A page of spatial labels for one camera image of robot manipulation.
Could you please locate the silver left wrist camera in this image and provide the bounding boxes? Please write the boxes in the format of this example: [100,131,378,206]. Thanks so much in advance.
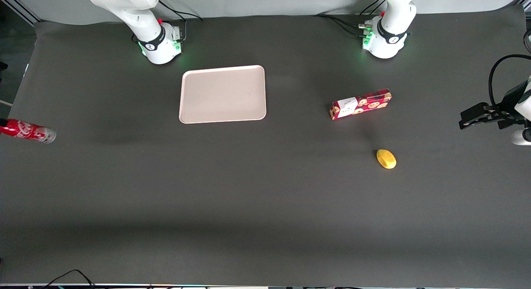
[512,129,531,146]

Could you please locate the beige plastic tray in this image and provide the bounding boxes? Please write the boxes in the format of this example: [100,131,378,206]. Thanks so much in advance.
[179,65,267,124]

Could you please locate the yellow lemon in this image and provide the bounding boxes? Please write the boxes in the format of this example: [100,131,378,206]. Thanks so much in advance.
[376,149,397,170]

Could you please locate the red cookie box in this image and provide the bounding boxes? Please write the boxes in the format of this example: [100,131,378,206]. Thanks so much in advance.
[330,88,392,121]

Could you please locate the black left wrist cable loop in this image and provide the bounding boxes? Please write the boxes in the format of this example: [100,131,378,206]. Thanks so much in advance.
[488,28,531,112]

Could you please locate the red coke bottle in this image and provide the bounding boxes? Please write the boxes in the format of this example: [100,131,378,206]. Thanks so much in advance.
[0,119,57,144]

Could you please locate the black left arm base cables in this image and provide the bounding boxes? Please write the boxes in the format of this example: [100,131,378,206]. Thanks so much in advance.
[314,0,384,37]

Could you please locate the black cable at table edge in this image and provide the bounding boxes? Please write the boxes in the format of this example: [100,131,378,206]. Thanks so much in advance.
[39,269,98,289]

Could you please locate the black right arm base cables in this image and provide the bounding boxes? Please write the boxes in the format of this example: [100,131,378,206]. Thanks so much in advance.
[132,0,204,44]

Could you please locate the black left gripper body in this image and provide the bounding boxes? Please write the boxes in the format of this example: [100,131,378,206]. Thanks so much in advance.
[490,80,529,130]

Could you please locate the black arm base cables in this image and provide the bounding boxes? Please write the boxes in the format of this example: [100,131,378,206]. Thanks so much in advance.
[132,0,204,44]
[314,0,384,37]

